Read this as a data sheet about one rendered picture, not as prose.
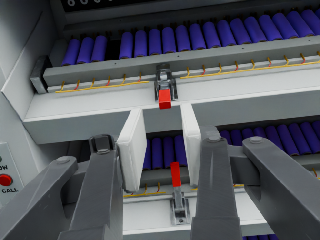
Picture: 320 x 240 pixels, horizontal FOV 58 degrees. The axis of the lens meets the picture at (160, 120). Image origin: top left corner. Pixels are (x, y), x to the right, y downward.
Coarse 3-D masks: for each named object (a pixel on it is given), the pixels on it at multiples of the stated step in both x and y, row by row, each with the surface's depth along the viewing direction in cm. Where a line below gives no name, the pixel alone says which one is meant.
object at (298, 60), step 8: (312, 56) 37; (240, 64) 37; (248, 64) 37; (256, 64) 37; (264, 64) 37; (272, 64) 37; (280, 64) 37; (288, 64) 37; (176, 72) 38; (184, 72) 37; (192, 72) 37; (200, 72) 37; (208, 72) 37; (216, 72) 37; (104, 80) 38; (112, 80) 38; (120, 80) 38; (128, 80) 38; (136, 80) 38; (144, 80) 38; (152, 80) 38; (48, 88) 38; (56, 88) 38; (64, 88) 38; (72, 88) 38; (80, 88) 38
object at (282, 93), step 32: (160, 0) 45; (192, 0) 45; (224, 0) 45; (32, 32) 40; (32, 64) 39; (32, 96) 38; (64, 96) 38; (96, 96) 37; (128, 96) 36; (192, 96) 35; (224, 96) 34; (256, 96) 34; (288, 96) 34; (32, 128) 36; (64, 128) 37; (96, 128) 37; (160, 128) 37
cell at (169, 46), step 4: (164, 28) 43; (168, 28) 43; (164, 32) 42; (168, 32) 42; (172, 32) 42; (164, 36) 42; (168, 36) 41; (172, 36) 42; (164, 40) 41; (168, 40) 40; (172, 40) 41; (164, 44) 40; (168, 44) 40; (172, 44) 40; (164, 48) 40; (168, 48) 39; (172, 48) 39; (164, 52) 39
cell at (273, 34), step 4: (260, 16) 42; (264, 16) 42; (268, 16) 42; (260, 20) 42; (264, 20) 41; (268, 20) 41; (260, 24) 42; (264, 24) 41; (268, 24) 40; (272, 24) 40; (264, 28) 41; (268, 28) 40; (272, 28) 40; (276, 28) 40; (264, 32) 40; (268, 32) 40; (272, 32) 39; (276, 32) 39; (268, 36) 39; (272, 36) 38; (276, 36) 38; (280, 36) 38; (268, 40) 39; (272, 40) 38
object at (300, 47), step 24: (216, 48) 37; (240, 48) 37; (264, 48) 36; (288, 48) 36; (312, 48) 36; (48, 72) 38; (72, 72) 37; (96, 72) 37; (120, 72) 37; (144, 72) 38
